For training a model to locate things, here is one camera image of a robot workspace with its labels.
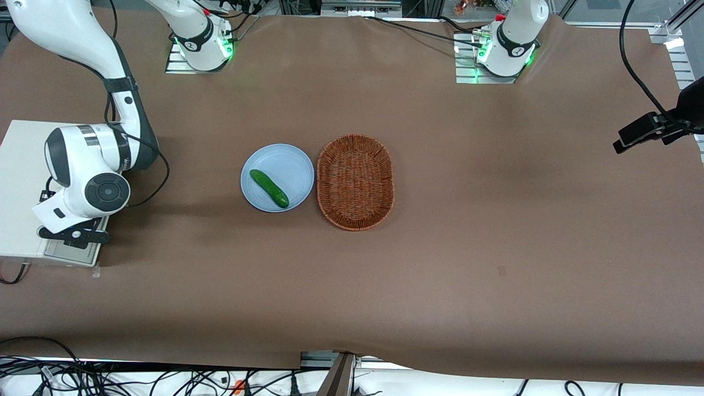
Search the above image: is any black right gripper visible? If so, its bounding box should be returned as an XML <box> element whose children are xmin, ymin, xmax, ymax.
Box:
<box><xmin>37</xmin><ymin>216</ymin><xmax>111</xmax><ymax>249</ymax></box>

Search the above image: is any oven door with dark window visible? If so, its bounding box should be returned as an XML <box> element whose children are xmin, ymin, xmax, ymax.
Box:
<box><xmin>44</xmin><ymin>217</ymin><xmax>109</xmax><ymax>267</ymax></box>

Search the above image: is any white toaster oven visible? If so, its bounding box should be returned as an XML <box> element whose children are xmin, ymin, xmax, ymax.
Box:
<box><xmin>0</xmin><ymin>119</ymin><xmax>111</xmax><ymax>268</ymax></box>

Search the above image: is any brown table cover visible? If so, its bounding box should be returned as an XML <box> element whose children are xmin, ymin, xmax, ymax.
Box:
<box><xmin>0</xmin><ymin>10</ymin><xmax>704</xmax><ymax>387</ymax></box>

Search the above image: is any green cucumber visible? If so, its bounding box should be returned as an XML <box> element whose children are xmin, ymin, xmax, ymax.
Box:
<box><xmin>249</xmin><ymin>169</ymin><xmax>290</xmax><ymax>209</ymax></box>

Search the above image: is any light blue plate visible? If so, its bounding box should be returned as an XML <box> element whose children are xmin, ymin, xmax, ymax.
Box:
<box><xmin>240</xmin><ymin>144</ymin><xmax>315</xmax><ymax>213</ymax></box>

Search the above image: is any brown wicker basket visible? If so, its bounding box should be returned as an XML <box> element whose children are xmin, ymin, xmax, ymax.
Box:
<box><xmin>317</xmin><ymin>134</ymin><xmax>395</xmax><ymax>232</ymax></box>

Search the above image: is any aluminium profile strut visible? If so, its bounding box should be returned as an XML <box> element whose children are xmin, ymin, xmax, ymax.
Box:
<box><xmin>321</xmin><ymin>353</ymin><xmax>357</xmax><ymax>396</ymax></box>

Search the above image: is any grey metal box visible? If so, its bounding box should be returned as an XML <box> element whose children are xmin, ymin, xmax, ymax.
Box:
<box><xmin>320</xmin><ymin>0</ymin><xmax>403</xmax><ymax>18</ymax></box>

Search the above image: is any aluminium table frame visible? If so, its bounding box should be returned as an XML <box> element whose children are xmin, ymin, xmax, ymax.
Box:
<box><xmin>648</xmin><ymin>0</ymin><xmax>704</xmax><ymax>163</ymax></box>

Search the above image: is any black oven power cord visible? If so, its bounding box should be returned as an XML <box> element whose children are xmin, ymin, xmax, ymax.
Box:
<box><xmin>0</xmin><ymin>263</ymin><xmax>29</xmax><ymax>285</ymax></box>

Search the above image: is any black looped floor cable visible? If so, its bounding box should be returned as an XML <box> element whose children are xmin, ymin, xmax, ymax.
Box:
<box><xmin>0</xmin><ymin>336</ymin><xmax>84</xmax><ymax>376</ymax></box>

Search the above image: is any black base cable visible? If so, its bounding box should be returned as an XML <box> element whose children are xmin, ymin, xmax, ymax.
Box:
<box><xmin>365</xmin><ymin>15</ymin><xmax>486</xmax><ymax>48</ymax></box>

